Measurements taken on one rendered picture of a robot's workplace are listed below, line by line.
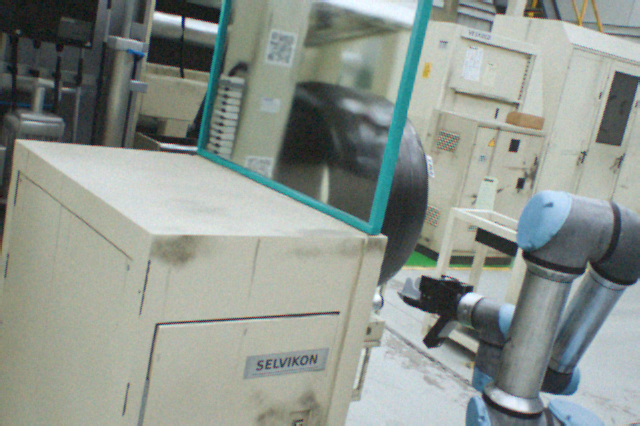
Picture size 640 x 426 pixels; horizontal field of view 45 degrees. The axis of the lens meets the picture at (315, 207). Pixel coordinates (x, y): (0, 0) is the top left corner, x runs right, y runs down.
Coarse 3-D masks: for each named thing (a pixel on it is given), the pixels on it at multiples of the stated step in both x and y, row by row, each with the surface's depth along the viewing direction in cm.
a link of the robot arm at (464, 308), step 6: (468, 294) 169; (474, 294) 169; (462, 300) 168; (468, 300) 167; (474, 300) 166; (462, 306) 167; (468, 306) 166; (456, 312) 169; (462, 312) 166; (468, 312) 166; (462, 318) 168; (468, 318) 166; (462, 324) 169; (468, 324) 167
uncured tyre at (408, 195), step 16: (400, 144) 187; (416, 144) 191; (400, 160) 185; (416, 160) 189; (400, 176) 184; (416, 176) 188; (400, 192) 184; (416, 192) 188; (400, 208) 185; (416, 208) 188; (384, 224) 183; (400, 224) 186; (416, 224) 190; (400, 240) 188; (416, 240) 193; (384, 256) 188; (400, 256) 192; (384, 272) 194
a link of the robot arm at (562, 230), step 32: (544, 192) 139; (544, 224) 135; (576, 224) 135; (608, 224) 136; (544, 256) 137; (576, 256) 136; (608, 256) 137; (544, 288) 139; (512, 320) 145; (544, 320) 141; (512, 352) 144; (544, 352) 143; (512, 384) 144; (480, 416) 146; (512, 416) 144; (544, 416) 148
